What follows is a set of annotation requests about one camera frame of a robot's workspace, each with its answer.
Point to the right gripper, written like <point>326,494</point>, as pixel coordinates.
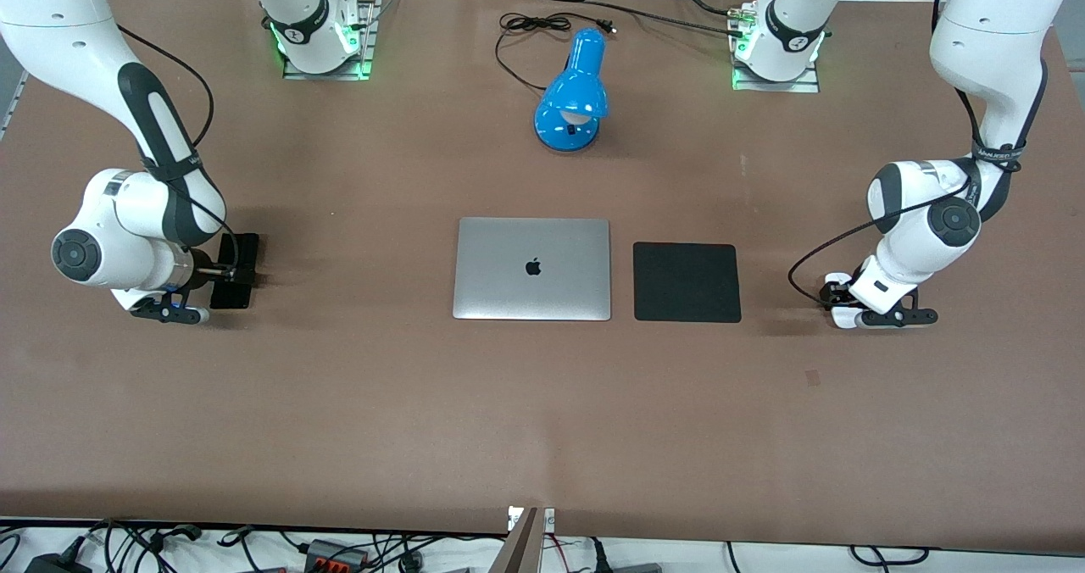
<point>204,266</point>

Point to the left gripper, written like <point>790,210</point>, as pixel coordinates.
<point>834,291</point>

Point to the white computer mouse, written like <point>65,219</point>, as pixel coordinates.
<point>841,320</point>

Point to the black smartphone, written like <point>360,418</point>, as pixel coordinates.
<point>237,295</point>

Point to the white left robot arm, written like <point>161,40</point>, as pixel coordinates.
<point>983,30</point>

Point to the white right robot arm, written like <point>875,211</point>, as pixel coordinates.
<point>68,13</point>

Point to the black mouse pad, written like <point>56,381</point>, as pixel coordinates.
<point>687,282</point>

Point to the silver closed laptop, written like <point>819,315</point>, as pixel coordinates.
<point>532,268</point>

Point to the grey connector block orange levers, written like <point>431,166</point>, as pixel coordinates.
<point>332,554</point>

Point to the blue desk lamp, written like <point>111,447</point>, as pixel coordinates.
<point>576,90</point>

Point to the black power adapter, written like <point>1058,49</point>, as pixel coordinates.
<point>58,563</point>

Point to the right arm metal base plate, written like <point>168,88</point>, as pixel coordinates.
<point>326,71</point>

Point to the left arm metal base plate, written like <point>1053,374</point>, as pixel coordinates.
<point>776,86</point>

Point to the aluminium camera post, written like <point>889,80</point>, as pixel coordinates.
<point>524,543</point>

